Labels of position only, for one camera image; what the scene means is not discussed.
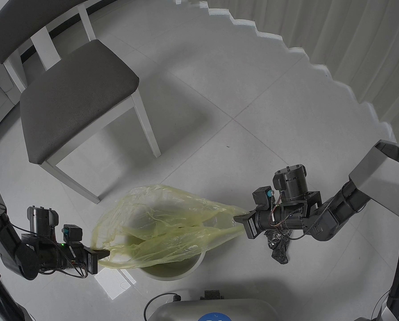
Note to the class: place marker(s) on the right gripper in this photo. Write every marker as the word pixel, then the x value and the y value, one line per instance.
pixel 266 220

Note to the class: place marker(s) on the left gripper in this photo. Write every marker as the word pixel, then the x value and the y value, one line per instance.
pixel 91 262

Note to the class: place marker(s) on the yellow plastic bag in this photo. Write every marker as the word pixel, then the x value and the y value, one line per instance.
pixel 172 219

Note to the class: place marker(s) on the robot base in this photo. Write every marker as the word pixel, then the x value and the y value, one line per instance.
pixel 219 309

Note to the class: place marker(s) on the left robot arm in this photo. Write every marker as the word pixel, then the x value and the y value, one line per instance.
pixel 25 259

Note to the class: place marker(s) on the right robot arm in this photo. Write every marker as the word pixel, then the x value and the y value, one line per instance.
pixel 373 169

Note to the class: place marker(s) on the white trash bin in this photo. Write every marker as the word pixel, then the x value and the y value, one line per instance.
pixel 186 270

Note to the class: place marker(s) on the crumpled black plastic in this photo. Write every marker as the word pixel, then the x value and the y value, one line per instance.
pixel 278 246

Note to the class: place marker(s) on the white chair with grey seat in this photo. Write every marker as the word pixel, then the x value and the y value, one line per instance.
pixel 75 102

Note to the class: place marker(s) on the white curtain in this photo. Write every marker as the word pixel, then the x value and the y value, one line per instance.
pixel 336 28

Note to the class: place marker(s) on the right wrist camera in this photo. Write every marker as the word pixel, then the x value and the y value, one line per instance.
pixel 261 197

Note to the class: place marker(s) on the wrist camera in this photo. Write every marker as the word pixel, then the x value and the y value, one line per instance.
pixel 261 197
pixel 73 234

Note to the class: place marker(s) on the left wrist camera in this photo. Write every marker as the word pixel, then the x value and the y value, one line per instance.
pixel 73 234

